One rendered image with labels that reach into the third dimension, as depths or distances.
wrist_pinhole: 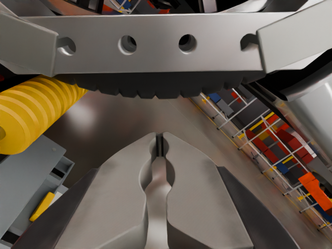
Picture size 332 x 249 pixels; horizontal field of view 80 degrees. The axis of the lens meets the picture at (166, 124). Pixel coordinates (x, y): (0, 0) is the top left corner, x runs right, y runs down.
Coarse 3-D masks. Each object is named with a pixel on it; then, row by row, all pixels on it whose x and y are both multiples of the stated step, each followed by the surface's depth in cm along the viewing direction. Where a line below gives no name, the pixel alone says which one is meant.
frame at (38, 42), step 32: (0, 0) 13; (32, 0) 17; (288, 0) 16; (320, 0) 13; (0, 32) 14; (32, 32) 14; (64, 32) 14; (96, 32) 14; (128, 32) 14; (160, 32) 14; (192, 32) 14; (224, 32) 14; (256, 32) 14; (288, 32) 14; (320, 32) 14; (32, 64) 15; (64, 64) 15; (96, 64) 15; (128, 64) 15; (160, 64) 15; (192, 64) 15; (224, 64) 15; (256, 64) 15; (288, 64) 15
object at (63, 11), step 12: (48, 0) 20; (60, 0) 21; (72, 0) 22; (84, 0) 23; (96, 0) 22; (204, 0) 22; (216, 0) 22; (228, 0) 33; (240, 0) 24; (252, 0) 21; (264, 0) 21; (60, 12) 21; (72, 12) 21; (84, 12) 21; (96, 12) 21; (108, 12) 28; (120, 12) 40; (204, 12) 23; (216, 12) 21
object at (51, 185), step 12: (60, 168) 64; (48, 180) 57; (60, 180) 59; (36, 192) 54; (48, 192) 53; (36, 204) 52; (48, 204) 51; (24, 216) 48; (36, 216) 48; (12, 228) 44; (24, 228) 47; (0, 240) 40; (12, 240) 41
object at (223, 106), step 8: (232, 88) 369; (240, 88) 372; (208, 96) 433; (216, 96) 382; (240, 96) 374; (248, 96) 377; (216, 104) 414; (224, 104) 388; (248, 104) 379; (224, 112) 398; (232, 112) 393
